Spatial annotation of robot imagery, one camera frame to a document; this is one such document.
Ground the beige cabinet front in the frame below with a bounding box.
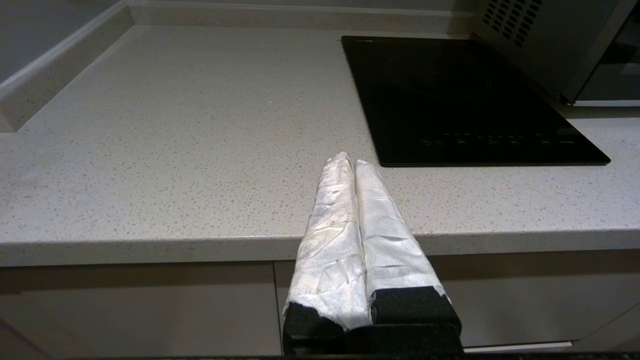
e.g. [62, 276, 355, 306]
[275, 250, 640, 351]
[0, 262, 282, 358]

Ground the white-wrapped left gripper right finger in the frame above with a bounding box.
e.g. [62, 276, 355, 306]
[354, 159, 463, 353]

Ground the black induction cooktop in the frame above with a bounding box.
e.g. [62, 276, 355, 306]
[341, 35, 612, 168]

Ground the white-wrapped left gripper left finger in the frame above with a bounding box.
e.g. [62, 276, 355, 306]
[282, 151, 372, 353]

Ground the silver microwave oven body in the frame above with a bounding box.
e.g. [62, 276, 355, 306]
[472, 0, 625, 101]

